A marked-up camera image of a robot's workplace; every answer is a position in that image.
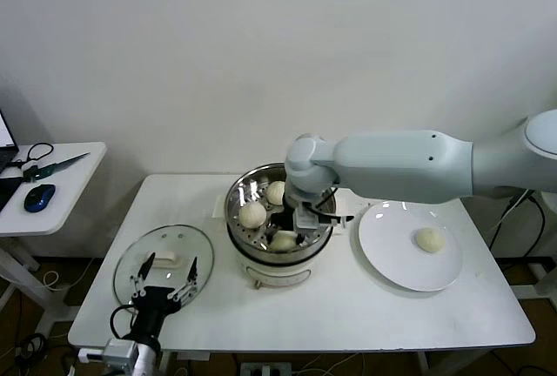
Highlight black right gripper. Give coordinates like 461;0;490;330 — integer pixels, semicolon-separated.
265;206;306;248

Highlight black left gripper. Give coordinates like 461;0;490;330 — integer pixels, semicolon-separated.
127;252;200;346

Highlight white steamed baozi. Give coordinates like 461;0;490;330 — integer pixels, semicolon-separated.
413;226;447;255
268;231;299;252
238;201;267;228
265;180;288;205

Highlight round glass pot lid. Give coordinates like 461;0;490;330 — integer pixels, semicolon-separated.
112;223;216;311

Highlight stainless steel steamer basket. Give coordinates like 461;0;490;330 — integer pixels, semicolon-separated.
211;162;350;264

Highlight large white round plate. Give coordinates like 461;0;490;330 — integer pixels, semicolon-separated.
358;200;464;293

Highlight white side table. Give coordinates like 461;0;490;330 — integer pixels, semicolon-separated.
0;141;108;338

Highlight grey floor power strip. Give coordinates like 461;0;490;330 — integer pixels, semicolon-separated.
240;361;293;376

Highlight blue computer mouse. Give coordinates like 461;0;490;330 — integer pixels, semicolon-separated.
23;183;57;214

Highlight black laptop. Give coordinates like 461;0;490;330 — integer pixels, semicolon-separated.
0;108;26;212

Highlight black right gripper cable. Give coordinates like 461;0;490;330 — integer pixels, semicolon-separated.
310;188;355;225

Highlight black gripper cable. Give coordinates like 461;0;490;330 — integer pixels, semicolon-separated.
310;188;355;225
110;303;141;339

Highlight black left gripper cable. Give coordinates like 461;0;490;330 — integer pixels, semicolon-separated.
110;303;141;339

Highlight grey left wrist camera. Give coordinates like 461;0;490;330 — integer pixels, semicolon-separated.
102;338;140;369

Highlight white coiled floor cable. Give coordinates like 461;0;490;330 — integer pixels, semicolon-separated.
42;258;95;292

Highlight black floor cable bundle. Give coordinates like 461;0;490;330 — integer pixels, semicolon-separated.
15;332;50;360

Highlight green handled scissors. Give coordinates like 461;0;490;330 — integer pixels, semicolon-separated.
6;142;91;184

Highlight thin white wall cable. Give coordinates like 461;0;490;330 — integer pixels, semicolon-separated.
489;190;536;251

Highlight black power cable with adapter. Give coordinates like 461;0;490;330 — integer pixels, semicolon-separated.
507;188;546;260

